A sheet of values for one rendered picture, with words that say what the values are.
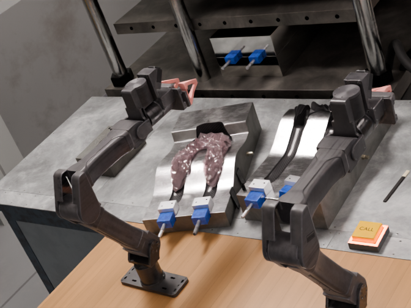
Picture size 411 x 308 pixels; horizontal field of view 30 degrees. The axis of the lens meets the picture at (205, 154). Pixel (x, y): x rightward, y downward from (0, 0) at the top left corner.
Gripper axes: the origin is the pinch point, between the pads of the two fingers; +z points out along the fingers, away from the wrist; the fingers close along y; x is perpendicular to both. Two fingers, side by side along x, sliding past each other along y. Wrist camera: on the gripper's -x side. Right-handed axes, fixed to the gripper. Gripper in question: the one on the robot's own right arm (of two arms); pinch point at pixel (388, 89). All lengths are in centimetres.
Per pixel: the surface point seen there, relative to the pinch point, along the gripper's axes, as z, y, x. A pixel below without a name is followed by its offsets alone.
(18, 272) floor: 11, 224, 119
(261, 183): -5.5, 40.2, 27.8
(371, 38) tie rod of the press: 66, 39, 21
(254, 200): -11, 40, 29
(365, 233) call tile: -9.8, 8.8, 36.0
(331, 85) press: 65, 57, 39
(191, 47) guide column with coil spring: 64, 114, 23
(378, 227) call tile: -6.7, 6.6, 35.9
